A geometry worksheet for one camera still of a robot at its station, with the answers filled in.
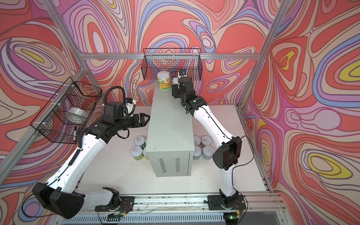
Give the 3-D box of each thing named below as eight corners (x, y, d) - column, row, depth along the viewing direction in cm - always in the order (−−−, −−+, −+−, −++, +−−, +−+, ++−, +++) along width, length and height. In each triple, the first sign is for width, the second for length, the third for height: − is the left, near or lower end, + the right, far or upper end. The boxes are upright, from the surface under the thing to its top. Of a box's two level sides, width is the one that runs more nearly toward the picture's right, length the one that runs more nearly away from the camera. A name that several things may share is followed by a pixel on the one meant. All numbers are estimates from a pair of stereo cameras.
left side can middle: (134, 162, 90) (132, 158, 86) (132, 152, 95) (130, 148, 90) (144, 158, 92) (142, 154, 87) (142, 148, 97) (140, 144, 92)
